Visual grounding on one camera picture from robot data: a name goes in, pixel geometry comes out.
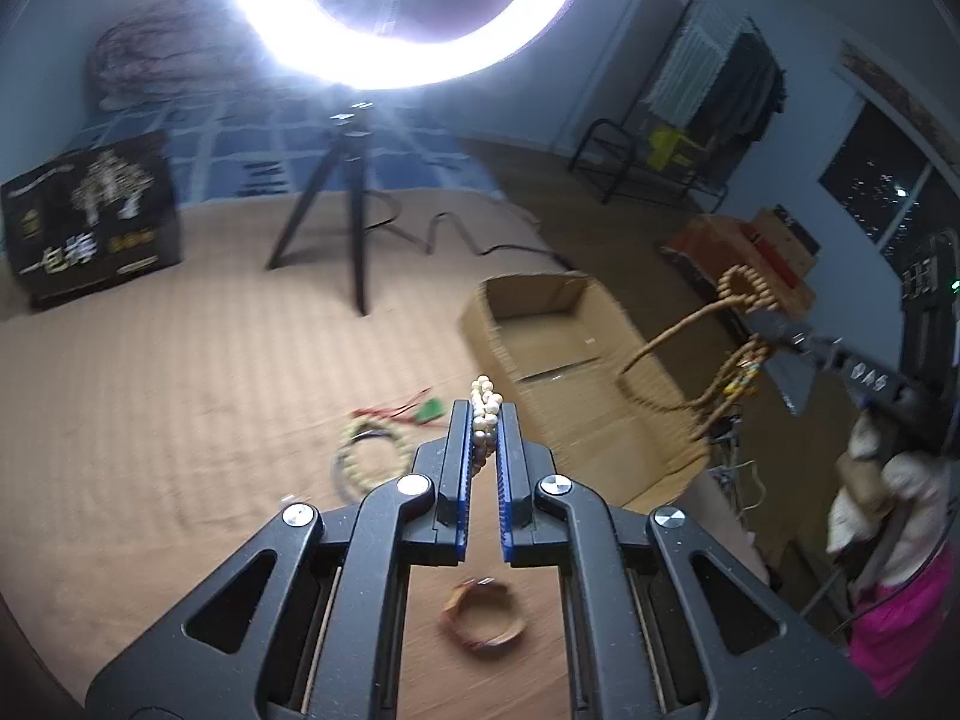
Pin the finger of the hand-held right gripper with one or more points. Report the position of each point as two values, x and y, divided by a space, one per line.
787 336
795 386

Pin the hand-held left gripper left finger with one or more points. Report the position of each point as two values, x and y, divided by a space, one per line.
461 480

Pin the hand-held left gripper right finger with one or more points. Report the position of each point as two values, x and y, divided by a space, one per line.
506 480

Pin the cardboard box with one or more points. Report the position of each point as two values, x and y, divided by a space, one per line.
570 405

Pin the brown wooden bangle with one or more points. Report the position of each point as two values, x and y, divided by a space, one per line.
454 615

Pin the tan box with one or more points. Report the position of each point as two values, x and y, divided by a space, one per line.
787 251

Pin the beige plush toy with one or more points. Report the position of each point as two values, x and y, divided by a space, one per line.
900 495

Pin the dark flat box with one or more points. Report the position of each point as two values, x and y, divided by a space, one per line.
801 229

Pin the orange covered stool with boxes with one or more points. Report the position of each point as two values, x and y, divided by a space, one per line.
705 240

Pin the window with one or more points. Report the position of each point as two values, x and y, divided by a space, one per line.
870 172

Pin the yellow crate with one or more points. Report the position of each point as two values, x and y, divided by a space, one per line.
667 146

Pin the pink cloth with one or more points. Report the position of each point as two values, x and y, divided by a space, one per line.
900 630

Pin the dark hanging clothes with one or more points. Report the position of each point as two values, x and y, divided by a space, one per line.
750 90

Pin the patterned window valance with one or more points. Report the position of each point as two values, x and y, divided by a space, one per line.
892 90

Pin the black clothes rack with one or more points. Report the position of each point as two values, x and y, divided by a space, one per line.
592 136

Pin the striped towel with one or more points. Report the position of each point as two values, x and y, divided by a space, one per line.
697 60

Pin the black tripod stand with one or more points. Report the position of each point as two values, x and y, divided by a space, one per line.
352 165

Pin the blue checked bedsheet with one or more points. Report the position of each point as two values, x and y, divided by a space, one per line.
225 150

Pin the black printed bag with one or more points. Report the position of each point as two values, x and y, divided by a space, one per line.
90 225

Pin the patterned pillow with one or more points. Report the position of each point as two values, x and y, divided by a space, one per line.
150 52

